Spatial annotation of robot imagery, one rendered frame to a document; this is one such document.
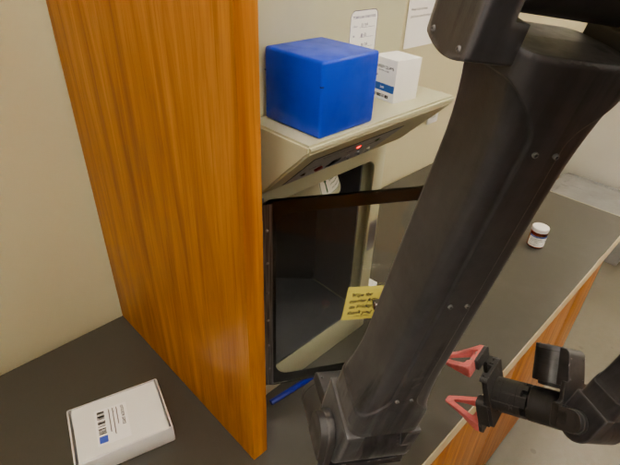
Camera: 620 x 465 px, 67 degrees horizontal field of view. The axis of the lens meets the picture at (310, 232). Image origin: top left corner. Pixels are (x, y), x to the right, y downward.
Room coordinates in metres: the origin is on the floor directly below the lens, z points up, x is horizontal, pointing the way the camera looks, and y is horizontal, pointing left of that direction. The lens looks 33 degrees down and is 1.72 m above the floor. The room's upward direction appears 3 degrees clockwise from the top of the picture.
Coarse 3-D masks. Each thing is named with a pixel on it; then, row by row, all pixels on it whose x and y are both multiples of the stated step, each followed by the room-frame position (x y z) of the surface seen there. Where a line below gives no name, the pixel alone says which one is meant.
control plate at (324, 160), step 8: (376, 136) 0.64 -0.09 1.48; (384, 136) 0.67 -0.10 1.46; (360, 144) 0.62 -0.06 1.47; (368, 144) 0.66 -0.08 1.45; (376, 144) 0.71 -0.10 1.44; (336, 152) 0.58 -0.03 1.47; (344, 152) 0.61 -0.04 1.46; (352, 152) 0.65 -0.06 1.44; (360, 152) 0.69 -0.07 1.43; (320, 160) 0.57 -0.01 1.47; (328, 160) 0.60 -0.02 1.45; (344, 160) 0.68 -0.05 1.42; (304, 168) 0.56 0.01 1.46; (312, 168) 0.59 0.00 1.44; (296, 176) 0.58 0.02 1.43
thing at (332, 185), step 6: (330, 180) 0.75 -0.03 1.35; (336, 180) 0.77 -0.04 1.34; (312, 186) 0.72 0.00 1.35; (318, 186) 0.72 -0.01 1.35; (324, 186) 0.73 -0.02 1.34; (330, 186) 0.74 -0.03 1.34; (336, 186) 0.76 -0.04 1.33; (300, 192) 0.71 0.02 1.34; (306, 192) 0.71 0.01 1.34; (312, 192) 0.71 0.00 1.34; (318, 192) 0.72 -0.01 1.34; (324, 192) 0.73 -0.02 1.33; (330, 192) 0.74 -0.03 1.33; (336, 192) 0.75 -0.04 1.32
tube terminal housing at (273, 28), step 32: (288, 0) 0.64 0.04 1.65; (320, 0) 0.68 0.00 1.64; (352, 0) 0.72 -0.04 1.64; (384, 0) 0.77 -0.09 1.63; (288, 32) 0.64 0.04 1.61; (320, 32) 0.68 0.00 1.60; (384, 32) 0.78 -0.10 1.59; (352, 160) 0.75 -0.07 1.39; (384, 160) 0.81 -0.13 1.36; (288, 192) 0.64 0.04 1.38
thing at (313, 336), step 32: (352, 192) 0.63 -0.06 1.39; (384, 192) 0.63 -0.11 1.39; (416, 192) 0.65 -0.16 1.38; (288, 224) 0.59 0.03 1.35; (320, 224) 0.61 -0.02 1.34; (352, 224) 0.62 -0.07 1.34; (384, 224) 0.64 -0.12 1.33; (288, 256) 0.59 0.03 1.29; (320, 256) 0.61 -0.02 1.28; (352, 256) 0.62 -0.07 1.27; (384, 256) 0.64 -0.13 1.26; (288, 288) 0.59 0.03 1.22; (320, 288) 0.61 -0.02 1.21; (288, 320) 0.59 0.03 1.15; (320, 320) 0.61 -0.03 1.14; (352, 320) 0.63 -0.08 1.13; (288, 352) 0.59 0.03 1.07; (320, 352) 0.61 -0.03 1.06; (352, 352) 0.63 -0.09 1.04
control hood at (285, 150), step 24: (432, 96) 0.72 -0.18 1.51; (264, 120) 0.59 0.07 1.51; (384, 120) 0.61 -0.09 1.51; (408, 120) 0.66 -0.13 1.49; (264, 144) 0.56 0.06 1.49; (288, 144) 0.53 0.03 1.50; (312, 144) 0.51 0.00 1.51; (336, 144) 0.54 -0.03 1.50; (384, 144) 0.76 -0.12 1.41; (264, 168) 0.56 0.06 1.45; (288, 168) 0.53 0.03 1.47; (264, 192) 0.57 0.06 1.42
